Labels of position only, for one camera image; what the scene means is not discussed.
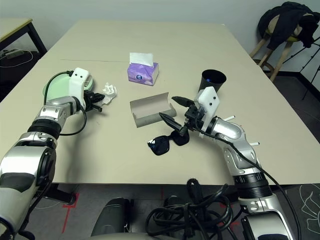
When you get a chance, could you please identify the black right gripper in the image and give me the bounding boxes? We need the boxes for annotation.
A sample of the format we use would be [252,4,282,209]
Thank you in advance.
[158,95,205,136]

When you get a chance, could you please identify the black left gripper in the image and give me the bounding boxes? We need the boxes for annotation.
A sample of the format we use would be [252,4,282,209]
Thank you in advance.
[83,91,106,113]

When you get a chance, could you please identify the white tissue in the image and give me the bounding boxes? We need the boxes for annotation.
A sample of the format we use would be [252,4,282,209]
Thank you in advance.
[101,82,118,105]

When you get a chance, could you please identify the grey glasses case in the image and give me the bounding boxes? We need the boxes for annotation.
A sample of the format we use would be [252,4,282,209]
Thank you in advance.
[129,92,177,129]

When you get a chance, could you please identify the black sunglasses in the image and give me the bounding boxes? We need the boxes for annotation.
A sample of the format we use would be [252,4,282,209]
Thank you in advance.
[147,128,190,156]

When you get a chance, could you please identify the green plastic plate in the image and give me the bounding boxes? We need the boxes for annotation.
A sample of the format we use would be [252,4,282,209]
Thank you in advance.
[44,71,97,101]

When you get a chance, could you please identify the purple tissue box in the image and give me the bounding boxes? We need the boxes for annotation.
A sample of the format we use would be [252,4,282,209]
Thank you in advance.
[127,52,160,87]

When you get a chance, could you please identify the black plastic cup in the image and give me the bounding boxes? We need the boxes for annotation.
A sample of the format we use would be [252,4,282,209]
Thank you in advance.
[198,69,227,95]

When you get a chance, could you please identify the grey power adapter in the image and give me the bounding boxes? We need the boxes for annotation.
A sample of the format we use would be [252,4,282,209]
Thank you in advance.
[6,49,25,60]

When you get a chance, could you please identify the grey robot left leg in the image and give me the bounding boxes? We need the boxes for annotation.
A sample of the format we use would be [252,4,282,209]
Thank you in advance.
[91,196,131,237]

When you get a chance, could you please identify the yellow-green stool cushion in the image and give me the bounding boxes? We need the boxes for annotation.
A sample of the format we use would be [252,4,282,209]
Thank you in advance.
[265,28,301,43]

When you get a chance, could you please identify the wooden stool with black jacket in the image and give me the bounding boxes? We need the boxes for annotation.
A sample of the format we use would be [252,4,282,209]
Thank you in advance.
[257,1,320,51]

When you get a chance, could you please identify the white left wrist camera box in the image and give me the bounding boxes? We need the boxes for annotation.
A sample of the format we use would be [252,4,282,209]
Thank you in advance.
[67,67,94,111]

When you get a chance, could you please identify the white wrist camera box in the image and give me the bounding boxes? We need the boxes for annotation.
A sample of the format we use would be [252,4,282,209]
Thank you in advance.
[197,86,221,133]
[67,67,94,111]

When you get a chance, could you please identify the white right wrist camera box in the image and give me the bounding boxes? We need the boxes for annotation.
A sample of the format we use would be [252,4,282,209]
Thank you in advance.
[197,86,221,133]

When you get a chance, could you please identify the black left wrist camera cable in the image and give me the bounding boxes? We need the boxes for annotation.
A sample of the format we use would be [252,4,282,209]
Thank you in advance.
[43,71,88,137]

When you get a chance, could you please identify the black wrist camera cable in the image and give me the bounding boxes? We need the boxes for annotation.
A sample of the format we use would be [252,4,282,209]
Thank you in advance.
[43,71,88,137]
[183,124,302,240]

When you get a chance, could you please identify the white floor cable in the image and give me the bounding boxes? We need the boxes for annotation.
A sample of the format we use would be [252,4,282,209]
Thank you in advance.
[0,49,35,68]

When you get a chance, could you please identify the black coiled cable bundle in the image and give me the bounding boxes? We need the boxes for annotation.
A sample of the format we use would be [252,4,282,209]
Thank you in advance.
[145,177,241,240]

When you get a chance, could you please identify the beige side table black frame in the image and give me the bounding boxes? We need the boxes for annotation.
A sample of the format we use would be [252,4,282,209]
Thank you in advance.
[0,17,48,57]

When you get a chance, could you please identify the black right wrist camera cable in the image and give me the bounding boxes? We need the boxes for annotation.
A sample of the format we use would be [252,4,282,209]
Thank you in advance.
[183,124,302,240]

